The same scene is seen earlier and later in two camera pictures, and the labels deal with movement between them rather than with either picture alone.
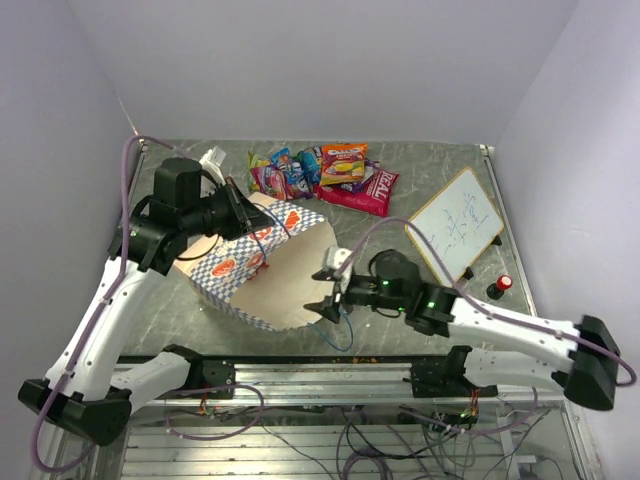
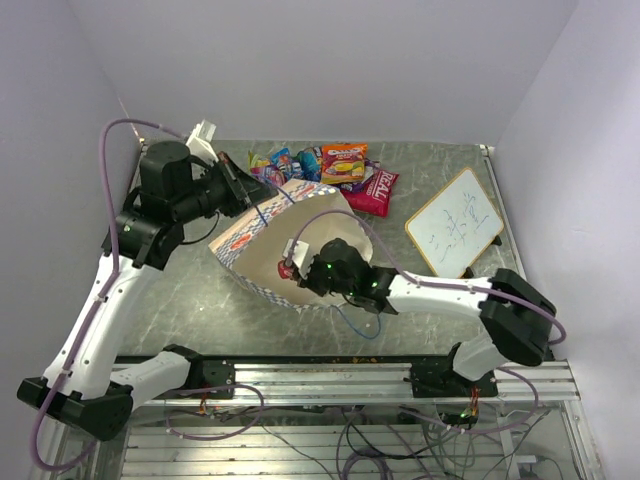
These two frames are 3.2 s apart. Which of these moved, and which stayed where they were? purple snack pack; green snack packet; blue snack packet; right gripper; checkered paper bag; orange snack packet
Moved: right gripper; checkered paper bag
Stayed: purple snack pack; orange snack packet; green snack packet; blue snack packet
